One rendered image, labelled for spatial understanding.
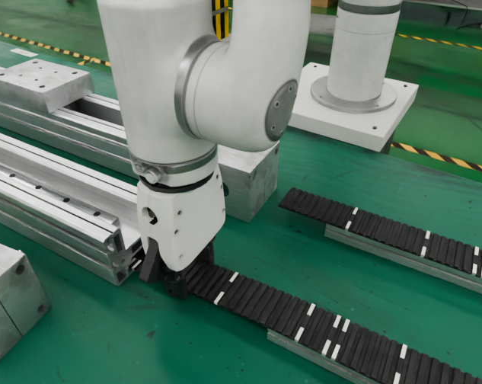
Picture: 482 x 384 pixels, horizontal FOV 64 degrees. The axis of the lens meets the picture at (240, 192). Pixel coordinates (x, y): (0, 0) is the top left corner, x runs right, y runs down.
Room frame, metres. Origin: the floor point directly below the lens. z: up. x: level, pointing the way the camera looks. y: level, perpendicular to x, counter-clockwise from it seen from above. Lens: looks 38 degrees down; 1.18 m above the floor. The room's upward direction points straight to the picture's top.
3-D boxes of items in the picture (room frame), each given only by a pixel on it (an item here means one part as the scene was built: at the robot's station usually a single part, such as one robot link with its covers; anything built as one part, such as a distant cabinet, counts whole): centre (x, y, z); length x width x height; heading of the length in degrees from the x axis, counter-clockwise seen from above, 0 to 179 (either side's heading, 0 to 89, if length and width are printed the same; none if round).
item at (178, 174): (0.31, 0.06, 0.98); 0.09 x 0.08 x 0.03; 150
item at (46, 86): (0.72, 0.39, 0.87); 0.16 x 0.11 x 0.07; 60
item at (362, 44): (0.82, -0.25, 0.91); 0.19 x 0.19 x 0.18
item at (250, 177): (0.51, 0.00, 0.83); 0.12 x 0.09 x 0.10; 150
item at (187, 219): (0.32, 0.06, 0.92); 0.10 x 0.07 x 0.11; 150
